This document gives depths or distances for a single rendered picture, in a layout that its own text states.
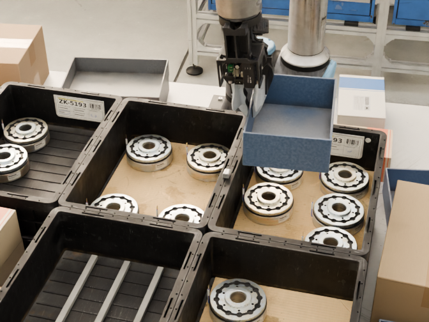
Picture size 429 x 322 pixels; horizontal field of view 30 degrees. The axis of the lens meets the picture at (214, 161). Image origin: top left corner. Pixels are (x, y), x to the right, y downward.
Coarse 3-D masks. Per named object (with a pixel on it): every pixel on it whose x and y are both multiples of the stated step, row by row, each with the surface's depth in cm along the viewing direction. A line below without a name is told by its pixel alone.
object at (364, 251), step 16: (336, 128) 174; (352, 128) 173; (240, 144) 169; (384, 144) 168; (240, 160) 165; (224, 192) 156; (368, 208) 152; (208, 224) 149; (368, 224) 150; (272, 240) 145; (288, 240) 145; (368, 240) 145; (368, 256) 144
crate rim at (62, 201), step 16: (208, 112) 180; (224, 112) 179; (240, 112) 179; (240, 128) 174; (96, 144) 170; (80, 176) 161; (64, 192) 157; (80, 208) 153; (96, 208) 153; (208, 208) 153; (176, 224) 149; (192, 224) 149
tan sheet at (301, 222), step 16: (304, 176) 176; (304, 192) 172; (320, 192) 172; (368, 192) 172; (240, 208) 168; (304, 208) 168; (240, 224) 164; (256, 224) 164; (288, 224) 164; (304, 224) 164
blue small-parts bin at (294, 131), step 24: (288, 96) 153; (312, 96) 152; (264, 120) 150; (288, 120) 150; (312, 120) 150; (264, 144) 136; (288, 144) 136; (312, 144) 135; (288, 168) 138; (312, 168) 138
